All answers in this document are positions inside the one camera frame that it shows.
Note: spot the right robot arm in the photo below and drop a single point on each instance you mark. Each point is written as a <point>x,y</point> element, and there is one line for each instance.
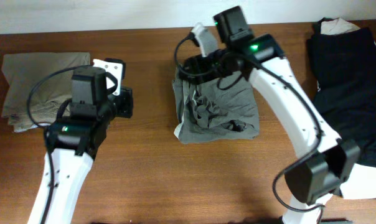
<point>324,160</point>

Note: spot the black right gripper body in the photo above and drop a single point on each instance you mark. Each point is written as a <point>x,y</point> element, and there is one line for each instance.
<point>207,64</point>

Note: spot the white patterned garment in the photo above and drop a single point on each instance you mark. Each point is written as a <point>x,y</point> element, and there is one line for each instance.
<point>361,183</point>

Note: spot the grey shorts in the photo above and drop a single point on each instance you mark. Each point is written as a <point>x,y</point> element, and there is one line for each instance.
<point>205,113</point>

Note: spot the cream garment under pile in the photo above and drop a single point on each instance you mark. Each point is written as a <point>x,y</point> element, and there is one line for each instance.
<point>337,26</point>

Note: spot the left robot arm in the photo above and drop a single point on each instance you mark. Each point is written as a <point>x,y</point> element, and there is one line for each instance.
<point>73,139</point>

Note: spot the black garment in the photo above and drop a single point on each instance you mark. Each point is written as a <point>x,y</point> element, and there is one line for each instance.
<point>344,66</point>

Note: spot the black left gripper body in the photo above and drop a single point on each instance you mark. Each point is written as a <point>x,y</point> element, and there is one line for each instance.
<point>121,102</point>

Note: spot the folded khaki shorts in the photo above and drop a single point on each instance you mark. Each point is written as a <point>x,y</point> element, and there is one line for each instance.
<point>23,71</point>

